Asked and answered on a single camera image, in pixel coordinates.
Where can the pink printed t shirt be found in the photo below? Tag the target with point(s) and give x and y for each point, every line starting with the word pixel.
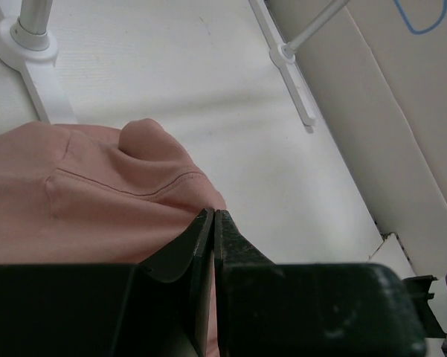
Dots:
pixel 78 194

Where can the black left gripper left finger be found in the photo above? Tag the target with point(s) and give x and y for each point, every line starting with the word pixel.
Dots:
pixel 158 307

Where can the white clothes rack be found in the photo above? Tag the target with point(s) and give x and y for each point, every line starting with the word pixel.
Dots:
pixel 28 47

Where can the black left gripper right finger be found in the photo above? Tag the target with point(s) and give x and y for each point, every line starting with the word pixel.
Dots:
pixel 322 309

